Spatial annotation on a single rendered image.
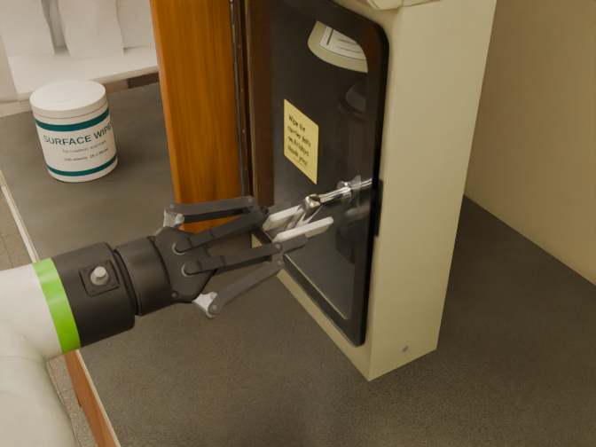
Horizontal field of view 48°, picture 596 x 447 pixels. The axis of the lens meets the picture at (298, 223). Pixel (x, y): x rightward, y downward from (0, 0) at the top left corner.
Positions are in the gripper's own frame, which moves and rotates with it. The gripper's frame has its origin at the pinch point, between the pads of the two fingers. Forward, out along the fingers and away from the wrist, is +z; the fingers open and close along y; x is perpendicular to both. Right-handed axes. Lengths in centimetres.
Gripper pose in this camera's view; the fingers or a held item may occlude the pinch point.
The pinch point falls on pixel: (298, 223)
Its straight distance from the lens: 74.7
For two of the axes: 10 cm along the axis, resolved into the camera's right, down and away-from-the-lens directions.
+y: -4.2, -8.8, 2.4
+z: 8.6, -2.9, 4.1
